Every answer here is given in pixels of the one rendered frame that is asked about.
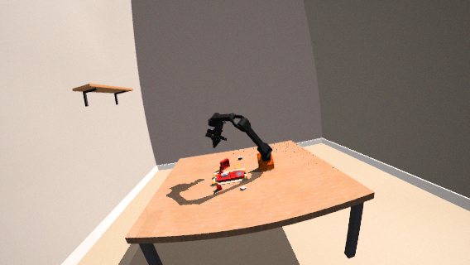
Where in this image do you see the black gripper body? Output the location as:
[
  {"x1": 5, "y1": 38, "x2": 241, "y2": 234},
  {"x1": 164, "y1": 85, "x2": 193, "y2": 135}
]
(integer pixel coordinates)
[{"x1": 205, "y1": 128, "x2": 227, "y2": 141}]

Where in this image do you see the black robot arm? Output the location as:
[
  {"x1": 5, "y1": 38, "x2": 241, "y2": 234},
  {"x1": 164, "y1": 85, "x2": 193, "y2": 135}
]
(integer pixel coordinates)
[{"x1": 208, "y1": 113, "x2": 273, "y2": 161}]

